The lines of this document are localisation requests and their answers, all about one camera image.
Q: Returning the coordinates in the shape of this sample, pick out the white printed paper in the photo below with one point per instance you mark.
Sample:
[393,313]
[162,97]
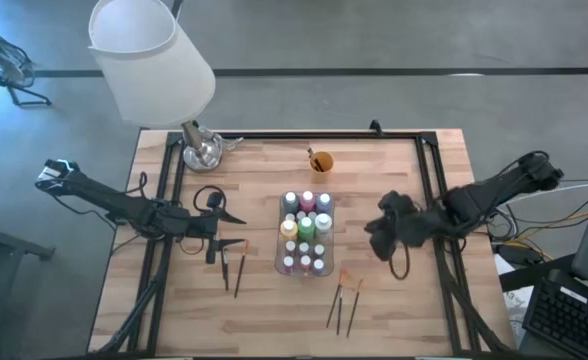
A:
[516,305]

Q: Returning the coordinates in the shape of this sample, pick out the white shade table lamp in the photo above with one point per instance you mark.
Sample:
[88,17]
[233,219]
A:
[149,65]

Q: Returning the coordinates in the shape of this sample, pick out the thin brush tan bristles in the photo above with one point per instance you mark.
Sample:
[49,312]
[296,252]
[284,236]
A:
[222,274]

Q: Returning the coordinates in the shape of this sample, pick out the black power adapter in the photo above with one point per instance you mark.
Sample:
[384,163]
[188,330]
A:
[521,254]

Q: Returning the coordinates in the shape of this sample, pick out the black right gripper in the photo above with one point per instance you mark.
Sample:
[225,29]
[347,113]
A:
[404,220]

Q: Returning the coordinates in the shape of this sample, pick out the black brush silver ferrule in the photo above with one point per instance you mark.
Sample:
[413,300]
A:
[226,275]

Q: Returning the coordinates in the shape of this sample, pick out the large white paint bottle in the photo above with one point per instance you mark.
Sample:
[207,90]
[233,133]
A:
[323,222]

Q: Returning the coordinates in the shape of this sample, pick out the small red-orange paint bottle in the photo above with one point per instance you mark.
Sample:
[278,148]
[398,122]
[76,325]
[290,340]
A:
[290,216]

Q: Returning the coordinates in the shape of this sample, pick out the black computer keyboard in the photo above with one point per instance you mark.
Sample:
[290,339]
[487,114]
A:
[564,320]

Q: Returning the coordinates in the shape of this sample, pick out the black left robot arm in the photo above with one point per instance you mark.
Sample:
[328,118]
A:
[124,210]

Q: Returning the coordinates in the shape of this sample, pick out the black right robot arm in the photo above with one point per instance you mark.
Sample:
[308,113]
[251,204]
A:
[499,195]

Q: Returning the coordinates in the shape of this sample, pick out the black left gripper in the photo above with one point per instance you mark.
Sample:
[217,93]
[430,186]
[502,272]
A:
[214,225]

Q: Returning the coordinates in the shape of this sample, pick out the orange plastic cup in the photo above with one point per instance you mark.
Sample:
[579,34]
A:
[328,166]

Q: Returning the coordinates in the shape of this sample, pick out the black side desk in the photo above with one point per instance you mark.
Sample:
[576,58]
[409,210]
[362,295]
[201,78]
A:
[534,274]

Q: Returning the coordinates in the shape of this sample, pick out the large blue paint bottle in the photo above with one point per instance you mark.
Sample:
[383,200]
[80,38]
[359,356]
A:
[324,199]

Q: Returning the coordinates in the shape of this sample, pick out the small black clamp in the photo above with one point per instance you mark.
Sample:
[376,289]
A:
[375,127]

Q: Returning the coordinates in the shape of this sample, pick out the short brush silver ferrule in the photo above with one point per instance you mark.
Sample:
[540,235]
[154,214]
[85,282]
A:
[339,312]

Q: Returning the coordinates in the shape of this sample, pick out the large teal paint bottle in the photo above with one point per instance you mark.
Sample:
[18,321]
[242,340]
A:
[290,198]

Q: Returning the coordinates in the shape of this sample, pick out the small magenta paint bottle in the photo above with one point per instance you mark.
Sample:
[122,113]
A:
[288,261]

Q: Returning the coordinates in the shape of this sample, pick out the small yellow paint bottle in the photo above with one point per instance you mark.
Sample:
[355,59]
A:
[313,215]

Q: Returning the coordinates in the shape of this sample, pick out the small grey paint bottle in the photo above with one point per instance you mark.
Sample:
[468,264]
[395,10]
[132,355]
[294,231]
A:
[304,247]

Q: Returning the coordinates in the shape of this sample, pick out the large pink paint bottle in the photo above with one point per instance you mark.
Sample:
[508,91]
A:
[307,196]

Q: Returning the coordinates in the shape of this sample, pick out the black furniture leg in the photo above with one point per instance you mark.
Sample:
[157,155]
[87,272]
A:
[14,245]

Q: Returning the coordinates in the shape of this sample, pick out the clear plastic bin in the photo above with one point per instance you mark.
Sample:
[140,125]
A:
[304,273]

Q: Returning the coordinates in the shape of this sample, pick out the fan brush orange bristles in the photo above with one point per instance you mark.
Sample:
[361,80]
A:
[335,300]

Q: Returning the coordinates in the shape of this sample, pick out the black brush orange bristles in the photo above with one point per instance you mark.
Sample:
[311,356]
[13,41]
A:
[240,272]

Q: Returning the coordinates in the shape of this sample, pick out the black metal table frame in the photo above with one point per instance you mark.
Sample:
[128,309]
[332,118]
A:
[324,135]

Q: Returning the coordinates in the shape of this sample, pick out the small dark brown paint bottle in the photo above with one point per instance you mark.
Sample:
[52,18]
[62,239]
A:
[319,248]

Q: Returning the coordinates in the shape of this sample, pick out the small orange paint bottle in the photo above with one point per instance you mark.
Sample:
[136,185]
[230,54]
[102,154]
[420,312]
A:
[305,260]

